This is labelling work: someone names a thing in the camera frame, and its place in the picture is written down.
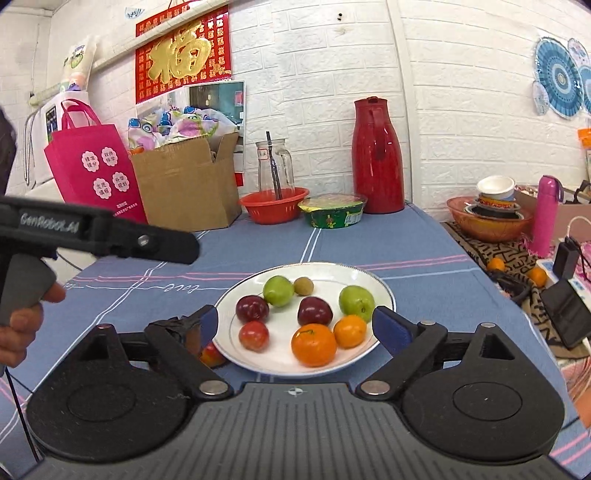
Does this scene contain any red peach fruit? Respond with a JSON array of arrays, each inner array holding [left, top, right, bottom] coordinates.
[[199, 342, 228, 369], [238, 321, 270, 352]]

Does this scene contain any small orange mandarin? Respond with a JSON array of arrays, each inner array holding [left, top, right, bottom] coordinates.
[[332, 315, 368, 349]]

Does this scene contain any green apple fruit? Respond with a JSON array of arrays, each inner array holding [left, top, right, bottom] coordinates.
[[263, 275, 294, 308], [339, 285, 376, 323]]

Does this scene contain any dark red plum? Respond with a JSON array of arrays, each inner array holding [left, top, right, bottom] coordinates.
[[297, 296, 334, 326], [235, 295, 270, 323]]

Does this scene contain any large orange tangerine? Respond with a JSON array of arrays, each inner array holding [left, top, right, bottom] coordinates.
[[290, 323, 338, 368]]

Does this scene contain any small brown kiwi fruit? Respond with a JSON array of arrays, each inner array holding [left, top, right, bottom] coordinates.
[[294, 277, 315, 297]]

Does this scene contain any person's left hand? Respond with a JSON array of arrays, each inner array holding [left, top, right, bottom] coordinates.
[[0, 283, 66, 367]]

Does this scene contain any brown cardboard box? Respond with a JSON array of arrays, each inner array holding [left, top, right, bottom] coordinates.
[[131, 133, 242, 232]]

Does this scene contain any pink tote bag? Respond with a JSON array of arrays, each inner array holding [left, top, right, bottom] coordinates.
[[44, 98, 147, 224]]

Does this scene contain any white round plate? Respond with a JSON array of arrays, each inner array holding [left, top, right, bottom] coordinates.
[[213, 262, 396, 379]]

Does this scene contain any floral cloth bundle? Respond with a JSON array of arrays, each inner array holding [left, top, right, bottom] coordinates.
[[127, 106, 239, 154]]

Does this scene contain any orange glass bowl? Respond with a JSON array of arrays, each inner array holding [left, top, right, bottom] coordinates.
[[447, 196, 533, 243]]

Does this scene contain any red plastic basket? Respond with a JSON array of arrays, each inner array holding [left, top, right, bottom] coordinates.
[[239, 187, 310, 225]]

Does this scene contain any green instant noodle bowl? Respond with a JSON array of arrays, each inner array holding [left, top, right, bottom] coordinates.
[[298, 193, 367, 229]]

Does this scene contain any black phone on side table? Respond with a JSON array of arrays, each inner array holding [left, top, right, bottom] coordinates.
[[541, 279, 591, 349]]

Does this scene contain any white paper cup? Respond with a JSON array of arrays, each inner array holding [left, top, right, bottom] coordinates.
[[477, 175, 515, 201]]

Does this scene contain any red thermos jug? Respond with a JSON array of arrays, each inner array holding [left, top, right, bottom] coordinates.
[[352, 96, 405, 214]]

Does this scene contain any red gold fu poster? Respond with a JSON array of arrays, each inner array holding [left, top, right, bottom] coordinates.
[[134, 2, 232, 104]]

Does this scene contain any pink thermos bottle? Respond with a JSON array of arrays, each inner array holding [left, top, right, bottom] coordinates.
[[529, 175, 564, 258]]

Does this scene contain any blue round wall decoration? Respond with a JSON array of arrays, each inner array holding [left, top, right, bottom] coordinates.
[[534, 37, 590, 119]]

